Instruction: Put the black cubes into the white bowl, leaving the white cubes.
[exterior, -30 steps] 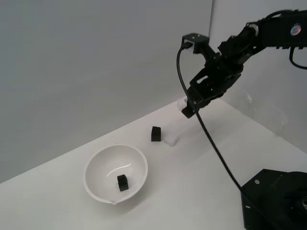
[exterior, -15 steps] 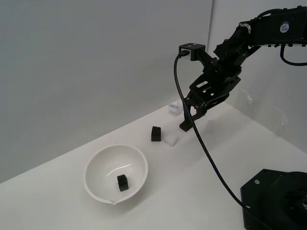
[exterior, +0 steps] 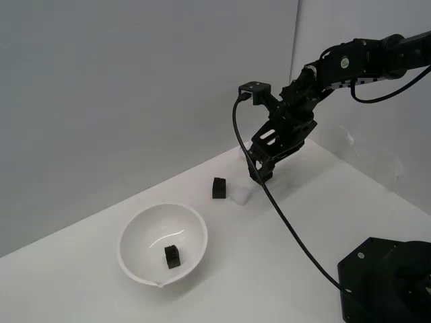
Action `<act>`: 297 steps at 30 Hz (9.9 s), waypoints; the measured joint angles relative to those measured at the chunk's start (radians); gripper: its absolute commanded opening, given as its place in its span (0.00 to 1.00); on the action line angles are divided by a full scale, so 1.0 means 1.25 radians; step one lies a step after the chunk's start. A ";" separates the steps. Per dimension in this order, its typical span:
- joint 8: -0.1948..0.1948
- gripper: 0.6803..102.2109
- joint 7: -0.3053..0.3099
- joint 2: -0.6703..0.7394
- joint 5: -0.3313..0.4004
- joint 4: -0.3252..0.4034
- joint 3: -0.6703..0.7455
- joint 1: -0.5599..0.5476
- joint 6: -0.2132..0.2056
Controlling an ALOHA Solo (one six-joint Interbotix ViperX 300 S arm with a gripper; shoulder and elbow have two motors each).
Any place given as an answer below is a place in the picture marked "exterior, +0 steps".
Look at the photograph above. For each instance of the plain white foam box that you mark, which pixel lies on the plain white foam box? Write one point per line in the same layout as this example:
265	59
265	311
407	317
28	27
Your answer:
240	196

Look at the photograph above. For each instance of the white bowl with spout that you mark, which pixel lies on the white bowl with spout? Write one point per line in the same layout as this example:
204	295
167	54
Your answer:
144	235

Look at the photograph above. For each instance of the black foam box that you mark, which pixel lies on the black foam box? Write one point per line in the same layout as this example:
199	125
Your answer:
219	188
172	259

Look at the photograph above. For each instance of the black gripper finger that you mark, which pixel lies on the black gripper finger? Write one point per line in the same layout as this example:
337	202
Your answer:
271	168
253	176

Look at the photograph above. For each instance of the white box with blue print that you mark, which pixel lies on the white box with blue print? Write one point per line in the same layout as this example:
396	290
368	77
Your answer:
240	153

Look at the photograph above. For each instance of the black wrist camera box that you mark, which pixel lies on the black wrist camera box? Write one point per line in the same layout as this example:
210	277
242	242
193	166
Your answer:
256	88

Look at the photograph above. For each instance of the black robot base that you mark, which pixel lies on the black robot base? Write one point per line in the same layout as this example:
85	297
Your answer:
380	279

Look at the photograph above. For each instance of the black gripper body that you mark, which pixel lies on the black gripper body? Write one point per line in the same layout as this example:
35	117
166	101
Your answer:
286	134

